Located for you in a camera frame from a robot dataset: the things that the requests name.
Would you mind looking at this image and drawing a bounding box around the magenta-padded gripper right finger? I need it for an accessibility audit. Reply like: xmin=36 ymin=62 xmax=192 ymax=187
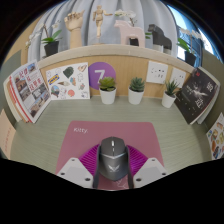
xmin=125 ymin=144 xmax=168 ymax=190

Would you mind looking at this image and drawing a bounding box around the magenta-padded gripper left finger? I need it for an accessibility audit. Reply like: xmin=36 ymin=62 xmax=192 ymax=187
xmin=56 ymin=143 xmax=102 ymax=190

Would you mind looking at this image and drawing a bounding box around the grey computer mouse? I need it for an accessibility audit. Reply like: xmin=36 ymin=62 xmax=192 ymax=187
xmin=97 ymin=135 xmax=130 ymax=182

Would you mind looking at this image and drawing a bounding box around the pink mouse pad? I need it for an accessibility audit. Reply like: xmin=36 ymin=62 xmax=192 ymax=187
xmin=54 ymin=120 xmax=165 ymax=191

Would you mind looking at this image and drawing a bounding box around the small succulent in white pot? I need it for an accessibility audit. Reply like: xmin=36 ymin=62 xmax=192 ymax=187
xmin=127 ymin=76 xmax=146 ymax=106
xmin=161 ymin=79 xmax=181 ymax=109
xmin=98 ymin=76 xmax=118 ymax=106

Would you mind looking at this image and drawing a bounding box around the black cover book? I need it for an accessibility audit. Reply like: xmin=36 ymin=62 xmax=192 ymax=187
xmin=173 ymin=67 xmax=219 ymax=125

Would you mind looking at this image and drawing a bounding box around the white sticker sheet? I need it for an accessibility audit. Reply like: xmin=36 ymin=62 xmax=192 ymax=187
xmin=44 ymin=62 xmax=91 ymax=101

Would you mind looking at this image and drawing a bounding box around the red spine book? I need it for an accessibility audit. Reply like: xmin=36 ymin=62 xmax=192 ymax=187
xmin=8 ymin=75 xmax=34 ymax=124

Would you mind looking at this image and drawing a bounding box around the illustrated cover book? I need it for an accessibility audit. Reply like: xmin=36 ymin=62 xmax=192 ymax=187
xmin=9 ymin=59 xmax=53 ymax=124

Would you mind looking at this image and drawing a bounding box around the purple round number sign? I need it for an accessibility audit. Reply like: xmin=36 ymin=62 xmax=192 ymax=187
xmin=88 ymin=61 xmax=117 ymax=91

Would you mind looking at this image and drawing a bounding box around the light wooden desk ledge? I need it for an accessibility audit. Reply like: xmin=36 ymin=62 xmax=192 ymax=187
xmin=20 ymin=44 xmax=201 ymax=101

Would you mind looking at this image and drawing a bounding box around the white orchid, small black pot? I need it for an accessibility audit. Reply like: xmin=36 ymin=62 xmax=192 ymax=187
xmin=176 ymin=27 xmax=204 ymax=67

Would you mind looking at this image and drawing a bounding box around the white orchid, large black pot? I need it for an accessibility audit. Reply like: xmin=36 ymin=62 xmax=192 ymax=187
xmin=25 ymin=19 xmax=63 ymax=58

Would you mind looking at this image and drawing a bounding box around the black horse figurine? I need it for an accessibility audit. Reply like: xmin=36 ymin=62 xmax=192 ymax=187
xmin=147 ymin=23 xmax=173 ymax=54

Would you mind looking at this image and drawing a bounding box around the pink horse figurine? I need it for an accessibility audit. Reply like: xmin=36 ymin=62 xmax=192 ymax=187
xmin=113 ymin=19 xmax=147 ymax=48

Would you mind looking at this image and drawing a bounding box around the dark framed window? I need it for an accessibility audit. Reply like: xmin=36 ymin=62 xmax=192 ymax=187
xmin=166 ymin=4 xmax=214 ymax=61

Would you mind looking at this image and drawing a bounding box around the wooden hand model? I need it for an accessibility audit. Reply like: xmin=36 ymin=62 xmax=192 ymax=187
xmin=63 ymin=9 xmax=86 ymax=50

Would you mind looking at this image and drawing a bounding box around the grey curtain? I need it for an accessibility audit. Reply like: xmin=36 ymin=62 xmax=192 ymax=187
xmin=28 ymin=0 xmax=179 ymax=63

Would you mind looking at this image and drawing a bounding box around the wooden mannequin figure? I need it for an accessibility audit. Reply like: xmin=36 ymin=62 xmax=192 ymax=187
xmin=92 ymin=4 xmax=114 ymax=44

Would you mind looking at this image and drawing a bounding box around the white orchid behind horse figurines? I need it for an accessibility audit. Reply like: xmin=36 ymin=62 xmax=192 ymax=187
xmin=113 ymin=8 xmax=154 ymax=47

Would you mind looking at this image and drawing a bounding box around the white wall socket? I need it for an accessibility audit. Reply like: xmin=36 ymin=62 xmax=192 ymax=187
xmin=168 ymin=67 xmax=188 ymax=89
xmin=145 ymin=60 xmax=170 ymax=85

